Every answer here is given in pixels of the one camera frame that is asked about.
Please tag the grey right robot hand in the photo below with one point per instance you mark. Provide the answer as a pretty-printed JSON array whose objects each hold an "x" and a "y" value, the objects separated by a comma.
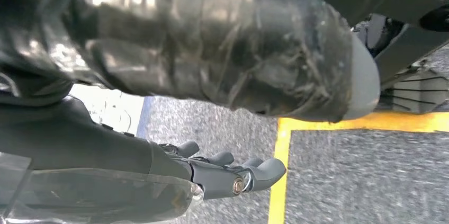
[{"x": 210, "y": 40}]

